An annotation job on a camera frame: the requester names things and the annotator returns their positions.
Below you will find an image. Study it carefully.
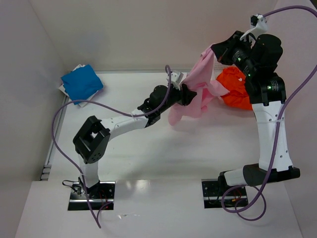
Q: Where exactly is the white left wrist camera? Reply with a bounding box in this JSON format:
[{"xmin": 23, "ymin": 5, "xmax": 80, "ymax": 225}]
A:
[{"xmin": 171, "ymin": 71, "xmax": 184, "ymax": 90}]

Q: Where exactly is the orange crumpled t-shirt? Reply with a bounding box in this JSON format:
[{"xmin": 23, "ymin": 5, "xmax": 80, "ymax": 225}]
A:
[{"xmin": 216, "ymin": 66, "xmax": 253, "ymax": 111}]

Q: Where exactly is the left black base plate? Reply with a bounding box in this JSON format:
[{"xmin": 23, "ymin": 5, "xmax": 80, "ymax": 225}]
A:
[{"xmin": 62, "ymin": 180, "xmax": 115, "ymax": 211}]

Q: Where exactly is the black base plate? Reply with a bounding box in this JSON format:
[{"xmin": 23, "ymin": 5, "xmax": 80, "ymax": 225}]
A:
[
  {"xmin": 202, "ymin": 179, "xmax": 249, "ymax": 209},
  {"xmin": 62, "ymin": 180, "xmax": 115, "ymax": 211}
]

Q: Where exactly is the white folded t-shirt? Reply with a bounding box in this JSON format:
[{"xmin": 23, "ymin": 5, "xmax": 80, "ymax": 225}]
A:
[{"xmin": 58, "ymin": 63, "xmax": 100, "ymax": 108}]

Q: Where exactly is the white perforated plastic basket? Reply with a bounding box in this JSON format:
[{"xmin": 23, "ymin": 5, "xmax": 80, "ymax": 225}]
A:
[{"xmin": 213, "ymin": 61, "xmax": 225, "ymax": 75}]

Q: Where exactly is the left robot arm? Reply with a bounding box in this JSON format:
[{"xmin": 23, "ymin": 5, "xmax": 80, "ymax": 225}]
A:
[{"xmin": 73, "ymin": 84, "xmax": 197, "ymax": 199}]

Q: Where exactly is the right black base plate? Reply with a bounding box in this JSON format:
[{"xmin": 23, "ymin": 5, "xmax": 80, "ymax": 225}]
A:
[{"xmin": 202, "ymin": 179, "xmax": 249, "ymax": 209}]

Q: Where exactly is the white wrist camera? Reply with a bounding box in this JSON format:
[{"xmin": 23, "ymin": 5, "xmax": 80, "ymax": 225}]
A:
[
  {"xmin": 171, "ymin": 71, "xmax": 184, "ymax": 90},
  {"xmin": 240, "ymin": 14, "xmax": 268, "ymax": 42}
]

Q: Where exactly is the pink t-shirt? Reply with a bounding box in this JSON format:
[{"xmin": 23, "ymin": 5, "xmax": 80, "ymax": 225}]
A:
[{"xmin": 168, "ymin": 47, "xmax": 229, "ymax": 126}]

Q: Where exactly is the blue folded t-shirt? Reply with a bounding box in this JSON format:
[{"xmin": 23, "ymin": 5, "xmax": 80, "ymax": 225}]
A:
[{"xmin": 60, "ymin": 64, "xmax": 104, "ymax": 106}]

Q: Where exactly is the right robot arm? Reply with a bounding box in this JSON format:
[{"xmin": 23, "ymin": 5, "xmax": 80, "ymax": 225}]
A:
[{"xmin": 211, "ymin": 31, "xmax": 300, "ymax": 186}]

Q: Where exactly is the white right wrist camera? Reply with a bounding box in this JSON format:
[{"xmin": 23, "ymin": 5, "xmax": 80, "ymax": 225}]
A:
[{"xmin": 240, "ymin": 14, "xmax": 268, "ymax": 42}]

